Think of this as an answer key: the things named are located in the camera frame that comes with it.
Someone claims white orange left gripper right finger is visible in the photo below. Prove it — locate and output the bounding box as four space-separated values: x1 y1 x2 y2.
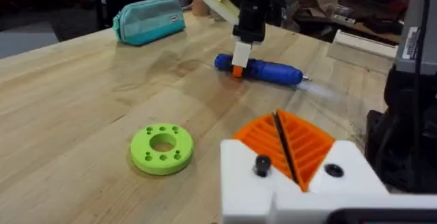
276 109 390 195

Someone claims teal zip bag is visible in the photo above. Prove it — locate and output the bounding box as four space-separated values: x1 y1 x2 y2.
112 0 186 46

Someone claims heap of cardboard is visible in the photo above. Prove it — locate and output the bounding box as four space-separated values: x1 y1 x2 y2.
282 0 410 44

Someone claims white orange left gripper left finger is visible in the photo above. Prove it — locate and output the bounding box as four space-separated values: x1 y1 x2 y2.
220 113 300 224

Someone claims green disc with holes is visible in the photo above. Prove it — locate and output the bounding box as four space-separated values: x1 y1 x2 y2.
130 122 195 176

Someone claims pale flat wrist plate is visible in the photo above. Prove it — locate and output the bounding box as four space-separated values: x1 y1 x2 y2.
191 0 240 26

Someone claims brown tape roll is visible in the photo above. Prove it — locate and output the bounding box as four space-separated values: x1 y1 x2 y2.
191 0 210 17

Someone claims white flat box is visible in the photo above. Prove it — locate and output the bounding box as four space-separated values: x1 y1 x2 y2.
332 29 399 60

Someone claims blue electric screwdriver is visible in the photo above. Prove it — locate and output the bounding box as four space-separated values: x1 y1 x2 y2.
214 53 312 86

